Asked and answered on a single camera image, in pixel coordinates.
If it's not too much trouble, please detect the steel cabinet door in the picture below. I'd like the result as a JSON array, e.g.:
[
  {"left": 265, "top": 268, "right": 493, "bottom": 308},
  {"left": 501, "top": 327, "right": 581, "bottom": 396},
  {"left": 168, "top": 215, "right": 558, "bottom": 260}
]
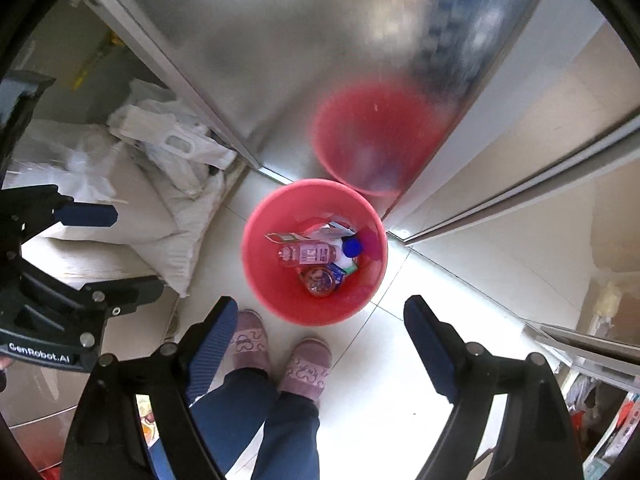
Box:
[{"left": 92, "top": 0, "right": 558, "bottom": 221}]

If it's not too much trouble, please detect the clear bottle with purple label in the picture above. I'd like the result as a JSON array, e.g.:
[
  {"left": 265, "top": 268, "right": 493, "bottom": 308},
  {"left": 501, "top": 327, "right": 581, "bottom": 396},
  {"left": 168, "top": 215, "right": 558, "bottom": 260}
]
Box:
[{"left": 276, "top": 240, "right": 351, "bottom": 269}]

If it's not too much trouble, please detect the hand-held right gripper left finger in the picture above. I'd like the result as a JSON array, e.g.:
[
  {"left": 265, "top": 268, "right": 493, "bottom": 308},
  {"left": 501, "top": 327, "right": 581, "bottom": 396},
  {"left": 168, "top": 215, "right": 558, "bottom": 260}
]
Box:
[{"left": 60, "top": 296, "right": 239, "bottom": 480}]

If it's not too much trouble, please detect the person's left leg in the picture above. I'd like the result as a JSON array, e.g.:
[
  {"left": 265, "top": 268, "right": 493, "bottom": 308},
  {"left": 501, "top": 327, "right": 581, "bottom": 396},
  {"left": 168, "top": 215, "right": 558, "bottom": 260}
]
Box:
[{"left": 147, "top": 367, "right": 281, "bottom": 480}]

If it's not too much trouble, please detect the person's leg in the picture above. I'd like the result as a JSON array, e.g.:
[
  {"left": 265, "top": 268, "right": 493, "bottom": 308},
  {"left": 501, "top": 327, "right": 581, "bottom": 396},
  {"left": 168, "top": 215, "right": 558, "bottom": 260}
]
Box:
[
  {"left": 147, "top": 367, "right": 281, "bottom": 480},
  {"left": 250, "top": 392, "right": 321, "bottom": 480}
]

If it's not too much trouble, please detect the red plastic bin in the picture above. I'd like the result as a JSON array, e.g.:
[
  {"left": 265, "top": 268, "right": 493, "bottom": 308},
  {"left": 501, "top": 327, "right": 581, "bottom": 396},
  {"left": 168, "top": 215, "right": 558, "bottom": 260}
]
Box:
[{"left": 240, "top": 178, "right": 389, "bottom": 325}]

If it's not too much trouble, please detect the person's left pink slipper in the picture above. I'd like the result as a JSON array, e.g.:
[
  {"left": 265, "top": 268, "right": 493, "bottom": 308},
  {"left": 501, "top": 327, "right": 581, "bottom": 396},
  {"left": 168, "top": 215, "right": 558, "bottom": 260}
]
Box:
[{"left": 231, "top": 310, "right": 274, "bottom": 377}]

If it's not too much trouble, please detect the person's right pink slipper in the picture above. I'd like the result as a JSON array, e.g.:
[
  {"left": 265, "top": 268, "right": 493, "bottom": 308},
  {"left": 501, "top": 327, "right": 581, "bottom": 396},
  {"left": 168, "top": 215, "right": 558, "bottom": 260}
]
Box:
[{"left": 277, "top": 338, "right": 334, "bottom": 407}]

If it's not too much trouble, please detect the orange faceted plastic jar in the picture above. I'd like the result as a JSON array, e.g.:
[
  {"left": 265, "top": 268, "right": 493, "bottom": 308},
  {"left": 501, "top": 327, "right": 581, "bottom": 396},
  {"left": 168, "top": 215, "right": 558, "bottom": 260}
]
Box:
[{"left": 298, "top": 266, "right": 337, "bottom": 299}]

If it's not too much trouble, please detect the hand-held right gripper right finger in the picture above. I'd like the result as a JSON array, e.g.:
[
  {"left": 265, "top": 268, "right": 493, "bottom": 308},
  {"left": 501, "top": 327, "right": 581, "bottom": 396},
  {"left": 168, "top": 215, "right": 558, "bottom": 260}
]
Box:
[{"left": 403, "top": 295, "right": 586, "bottom": 480}]

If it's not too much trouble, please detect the white woven sack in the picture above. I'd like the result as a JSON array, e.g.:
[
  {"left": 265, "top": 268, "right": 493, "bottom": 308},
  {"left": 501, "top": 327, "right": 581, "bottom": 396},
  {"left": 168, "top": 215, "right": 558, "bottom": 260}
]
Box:
[{"left": 15, "top": 160, "right": 227, "bottom": 297}]

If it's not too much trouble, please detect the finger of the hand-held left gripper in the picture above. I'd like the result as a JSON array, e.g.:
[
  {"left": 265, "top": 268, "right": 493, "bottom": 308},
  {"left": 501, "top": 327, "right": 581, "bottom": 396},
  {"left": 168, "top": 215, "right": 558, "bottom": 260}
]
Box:
[
  {"left": 9, "top": 185, "right": 120, "bottom": 241},
  {"left": 79, "top": 276, "right": 166, "bottom": 311}
]

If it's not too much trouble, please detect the person's right leg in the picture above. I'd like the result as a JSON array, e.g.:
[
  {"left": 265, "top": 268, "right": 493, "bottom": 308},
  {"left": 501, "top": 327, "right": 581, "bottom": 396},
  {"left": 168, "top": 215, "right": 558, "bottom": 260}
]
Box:
[{"left": 250, "top": 392, "right": 321, "bottom": 480}]

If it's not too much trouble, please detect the person's pink slipper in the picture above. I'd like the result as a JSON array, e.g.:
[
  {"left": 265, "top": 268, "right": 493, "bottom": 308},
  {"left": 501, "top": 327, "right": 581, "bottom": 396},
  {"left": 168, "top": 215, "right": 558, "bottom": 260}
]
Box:
[
  {"left": 231, "top": 310, "right": 274, "bottom": 377},
  {"left": 277, "top": 338, "right": 334, "bottom": 407}
]

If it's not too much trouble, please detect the blue plastic wrapper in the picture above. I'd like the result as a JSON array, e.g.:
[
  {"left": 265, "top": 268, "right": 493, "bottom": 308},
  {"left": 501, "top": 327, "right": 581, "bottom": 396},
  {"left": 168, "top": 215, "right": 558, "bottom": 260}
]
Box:
[{"left": 330, "top": 259, "right": 360, "bottom": 284}]

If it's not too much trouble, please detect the pale cabinet door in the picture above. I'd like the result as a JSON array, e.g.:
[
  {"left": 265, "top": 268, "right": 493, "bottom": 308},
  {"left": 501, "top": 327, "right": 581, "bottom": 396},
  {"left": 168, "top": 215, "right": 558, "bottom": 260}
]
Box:
[{"left": 385, "top": 20, "right": 640, "bottom": 247}]

